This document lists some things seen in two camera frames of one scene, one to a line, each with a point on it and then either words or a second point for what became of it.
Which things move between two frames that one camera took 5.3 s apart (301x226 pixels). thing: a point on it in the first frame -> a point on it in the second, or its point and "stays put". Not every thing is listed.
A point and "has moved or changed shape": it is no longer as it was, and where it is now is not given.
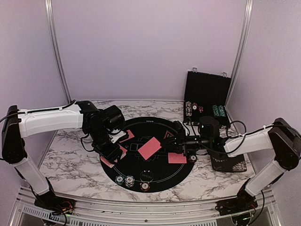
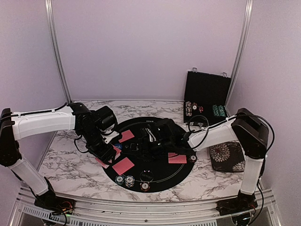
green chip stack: [119, 180] stays put
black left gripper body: [100, 144] -> [94, 145]
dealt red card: [174, 157] stays put
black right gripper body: [190, 144] -> [153, 152]
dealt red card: [149, 148] has moved or changed shape
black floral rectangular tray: [222, 163] stays put
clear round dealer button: [146, 176] stays put
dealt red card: [130, 135] stays put
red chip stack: [145, 186] stays put
